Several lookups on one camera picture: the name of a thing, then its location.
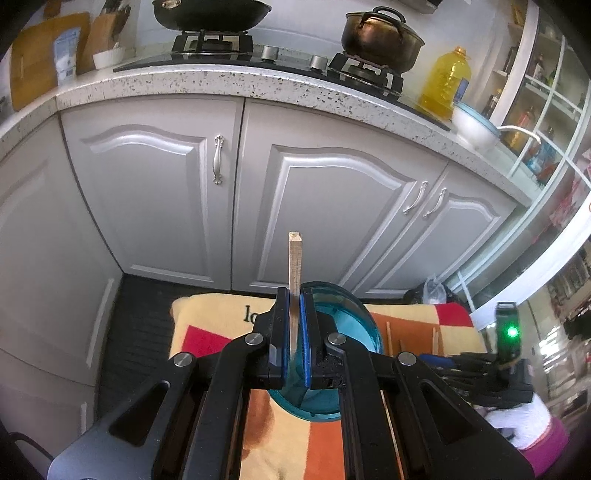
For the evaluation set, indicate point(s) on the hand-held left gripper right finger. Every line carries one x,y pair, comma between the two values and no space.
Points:
304,344

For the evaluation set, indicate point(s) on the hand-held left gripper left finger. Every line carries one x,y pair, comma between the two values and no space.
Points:
287,334

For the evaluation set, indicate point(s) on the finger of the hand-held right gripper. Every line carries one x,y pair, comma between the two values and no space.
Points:
471,385
455,361

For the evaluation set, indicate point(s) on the white floral bowl teal inside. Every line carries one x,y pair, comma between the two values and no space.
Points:
344,318

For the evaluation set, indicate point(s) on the wooden chopstick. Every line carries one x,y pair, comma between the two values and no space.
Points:
389,339
436,341
294,258

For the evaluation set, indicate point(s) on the person's right forearm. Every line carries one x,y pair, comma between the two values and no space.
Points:
549,450

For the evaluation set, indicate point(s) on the person's right hand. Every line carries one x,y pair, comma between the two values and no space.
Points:
526,420

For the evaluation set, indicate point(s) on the clear plastic bag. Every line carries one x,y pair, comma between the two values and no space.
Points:
434,290

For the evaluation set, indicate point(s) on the orange patterned blanket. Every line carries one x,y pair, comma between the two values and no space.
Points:
207,318

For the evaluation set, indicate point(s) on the black ribbed floor mat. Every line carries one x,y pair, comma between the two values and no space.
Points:
138,332

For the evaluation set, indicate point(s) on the blue bottle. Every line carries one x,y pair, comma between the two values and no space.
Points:
542,159

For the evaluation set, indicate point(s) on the amber bottle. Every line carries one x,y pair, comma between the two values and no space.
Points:
524,127

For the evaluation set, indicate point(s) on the white bowl blue rim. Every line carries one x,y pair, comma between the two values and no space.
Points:
473,127

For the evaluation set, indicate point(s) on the dark sauce bottle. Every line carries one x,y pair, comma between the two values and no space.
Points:
491,104

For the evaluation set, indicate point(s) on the white framed glass cabinet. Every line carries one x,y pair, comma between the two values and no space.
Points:
549,97

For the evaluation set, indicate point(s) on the black glass gas hob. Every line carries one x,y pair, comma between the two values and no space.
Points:
286,64

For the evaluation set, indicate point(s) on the silver hob knob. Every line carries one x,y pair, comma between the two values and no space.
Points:
269,53
318,62

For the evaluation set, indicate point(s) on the yellow cooking oil bottle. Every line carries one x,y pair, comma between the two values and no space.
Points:
445,83

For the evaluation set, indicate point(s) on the dark lidded cooking pot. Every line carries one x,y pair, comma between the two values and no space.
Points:
381,39

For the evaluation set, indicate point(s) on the small white bowl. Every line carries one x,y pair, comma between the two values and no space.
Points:
109,57

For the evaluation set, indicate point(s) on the black wok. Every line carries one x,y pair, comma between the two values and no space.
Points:
210,14

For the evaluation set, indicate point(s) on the wooden knife block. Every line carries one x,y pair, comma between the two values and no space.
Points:
104,32

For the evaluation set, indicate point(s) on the white blue packet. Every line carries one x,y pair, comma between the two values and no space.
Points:
68,55

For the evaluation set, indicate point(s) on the wooden cutting board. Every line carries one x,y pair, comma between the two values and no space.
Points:
34,64

